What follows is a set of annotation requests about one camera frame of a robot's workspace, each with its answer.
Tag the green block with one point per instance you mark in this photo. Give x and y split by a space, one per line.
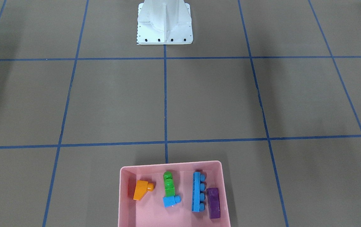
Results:
168 184

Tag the orange block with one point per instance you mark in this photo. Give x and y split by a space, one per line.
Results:
141 188

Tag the long blue block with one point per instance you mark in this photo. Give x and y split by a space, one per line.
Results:
198 189

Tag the purple block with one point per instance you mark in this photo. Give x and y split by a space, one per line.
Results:
213 202

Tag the small blue block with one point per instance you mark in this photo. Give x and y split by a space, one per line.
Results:
169 201

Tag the pink plastic box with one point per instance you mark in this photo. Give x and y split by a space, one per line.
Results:
150 211

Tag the white camera pole stand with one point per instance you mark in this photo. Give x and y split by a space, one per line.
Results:
164 22

